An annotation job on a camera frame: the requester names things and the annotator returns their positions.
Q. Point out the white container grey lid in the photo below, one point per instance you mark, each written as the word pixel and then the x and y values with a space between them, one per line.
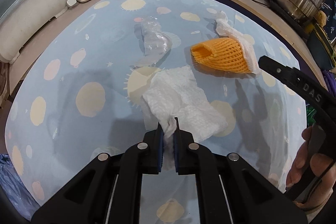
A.
pixel 31 3

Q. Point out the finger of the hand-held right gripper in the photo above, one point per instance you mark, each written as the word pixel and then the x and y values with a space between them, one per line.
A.
pixel 307 87

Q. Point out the brown loofah ball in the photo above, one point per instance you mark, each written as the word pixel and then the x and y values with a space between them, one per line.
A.
pixel 321 18

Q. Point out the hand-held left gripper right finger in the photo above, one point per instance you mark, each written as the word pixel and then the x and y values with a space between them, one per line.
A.
pixel 176 150

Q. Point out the black induction cooker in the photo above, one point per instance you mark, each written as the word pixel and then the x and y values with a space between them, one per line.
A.
pixel 291 19

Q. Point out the green plastic bag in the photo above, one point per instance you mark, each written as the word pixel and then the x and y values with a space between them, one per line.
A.
pixel 312 114

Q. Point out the white paper towel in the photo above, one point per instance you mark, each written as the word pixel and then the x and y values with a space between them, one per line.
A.
pixel 181 98

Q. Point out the white power plug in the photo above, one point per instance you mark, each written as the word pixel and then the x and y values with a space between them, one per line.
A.
pixel 71 1

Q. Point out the person's right hand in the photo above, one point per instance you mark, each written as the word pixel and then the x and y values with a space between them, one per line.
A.
pixel 324 184

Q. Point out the yellow basin stack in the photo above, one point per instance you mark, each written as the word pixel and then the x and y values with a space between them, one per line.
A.
pixel 315 31

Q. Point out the small orange foam net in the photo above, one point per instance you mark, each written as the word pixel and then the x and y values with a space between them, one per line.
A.
pixel 223 56

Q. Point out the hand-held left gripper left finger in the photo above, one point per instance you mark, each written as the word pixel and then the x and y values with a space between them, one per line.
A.
pixel 160 148

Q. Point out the purple cloth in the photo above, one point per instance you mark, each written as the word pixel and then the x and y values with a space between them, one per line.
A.
pixel 329 79

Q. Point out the blue plastic bag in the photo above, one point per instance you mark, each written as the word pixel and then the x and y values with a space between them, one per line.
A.
pixel 13 187

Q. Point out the white foam net strip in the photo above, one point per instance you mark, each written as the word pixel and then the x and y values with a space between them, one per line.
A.
pixel 248 48

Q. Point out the clear crumpled plastic wrap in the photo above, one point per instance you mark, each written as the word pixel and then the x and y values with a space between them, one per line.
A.
pixel 155 40

